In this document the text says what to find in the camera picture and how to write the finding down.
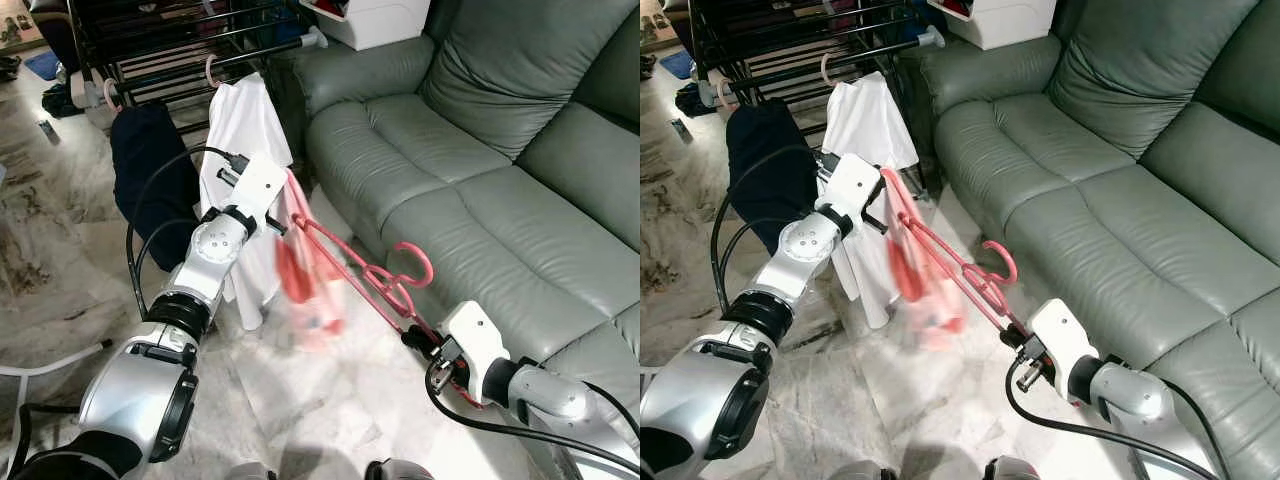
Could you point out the white shirt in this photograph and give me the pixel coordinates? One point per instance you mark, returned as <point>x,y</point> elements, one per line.
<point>870,120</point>
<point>245,125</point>

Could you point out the navy blue garment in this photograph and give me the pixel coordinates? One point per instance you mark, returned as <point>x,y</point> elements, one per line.
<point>770,160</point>
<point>150,170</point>

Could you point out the white plastic storage box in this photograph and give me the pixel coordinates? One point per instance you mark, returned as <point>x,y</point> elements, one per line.
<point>1000,25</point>
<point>380,25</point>

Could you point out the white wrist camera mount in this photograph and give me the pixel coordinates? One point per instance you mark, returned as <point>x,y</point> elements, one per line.
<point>855,185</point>
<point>475,335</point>
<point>1062,335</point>
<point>258,185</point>

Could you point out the grey robot right leg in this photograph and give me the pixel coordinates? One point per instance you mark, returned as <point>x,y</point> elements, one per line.
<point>400,472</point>
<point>1012,470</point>

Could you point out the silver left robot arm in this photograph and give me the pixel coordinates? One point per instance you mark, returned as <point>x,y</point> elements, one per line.
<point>215,255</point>
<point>805,245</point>

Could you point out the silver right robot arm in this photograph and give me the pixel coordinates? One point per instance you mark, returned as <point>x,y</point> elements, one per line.
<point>1135,395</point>
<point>550,395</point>

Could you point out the small grey remote control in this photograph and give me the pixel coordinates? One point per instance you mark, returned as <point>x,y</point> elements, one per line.
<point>680,130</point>
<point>48,132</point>

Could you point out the blue floor mat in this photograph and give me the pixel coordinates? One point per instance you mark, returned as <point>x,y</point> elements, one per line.
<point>42,65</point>
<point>678,63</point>

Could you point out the grey-green leather sofa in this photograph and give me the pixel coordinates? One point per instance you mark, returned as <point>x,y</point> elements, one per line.
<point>1100,200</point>
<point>480,200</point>

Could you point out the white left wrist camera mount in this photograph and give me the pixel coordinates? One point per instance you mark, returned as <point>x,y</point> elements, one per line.
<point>855,185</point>
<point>258,185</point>

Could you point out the grey robot leg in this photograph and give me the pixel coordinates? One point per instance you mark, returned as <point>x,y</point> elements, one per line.
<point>1012,470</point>
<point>248,473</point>
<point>400,472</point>
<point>860,473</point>

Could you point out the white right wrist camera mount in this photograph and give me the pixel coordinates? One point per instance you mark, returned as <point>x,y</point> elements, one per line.
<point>475,335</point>
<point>1062,335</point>

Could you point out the pale pink clothes hanger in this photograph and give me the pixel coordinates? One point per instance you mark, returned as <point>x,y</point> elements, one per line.
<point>825,68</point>
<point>722,93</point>
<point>210,70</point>
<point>108,95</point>

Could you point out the coral pink clothes hanger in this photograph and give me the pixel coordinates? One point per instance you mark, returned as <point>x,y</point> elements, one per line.
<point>1013,263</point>
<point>429,265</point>

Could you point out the black metal drying rack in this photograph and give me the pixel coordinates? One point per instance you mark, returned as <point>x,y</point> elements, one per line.
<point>905,45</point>
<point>290,47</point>

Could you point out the grey robot left leg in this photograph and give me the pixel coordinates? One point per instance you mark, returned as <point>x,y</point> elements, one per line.
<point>860,473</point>
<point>248,473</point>

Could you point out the light pink garment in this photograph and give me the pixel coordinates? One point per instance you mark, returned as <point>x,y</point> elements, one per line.
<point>315,310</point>
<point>935,315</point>

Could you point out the black cloth heap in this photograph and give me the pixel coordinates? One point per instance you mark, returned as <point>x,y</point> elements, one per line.
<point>695,100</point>
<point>62,102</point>

